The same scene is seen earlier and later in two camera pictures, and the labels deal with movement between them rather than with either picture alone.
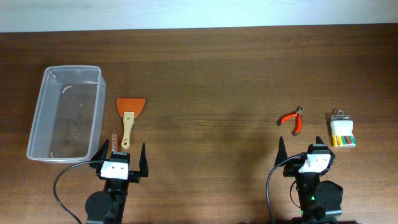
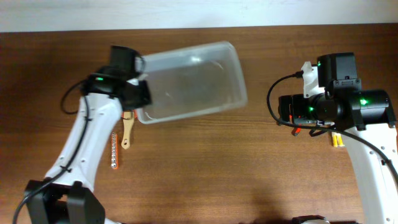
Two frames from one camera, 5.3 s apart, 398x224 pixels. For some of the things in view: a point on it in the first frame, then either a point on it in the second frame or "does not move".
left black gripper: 135,176 to 147,98
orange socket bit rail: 114,142 does not move
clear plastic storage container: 67,120 to 193,81
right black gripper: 292,167 to 295,101
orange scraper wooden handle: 129,108 does not move
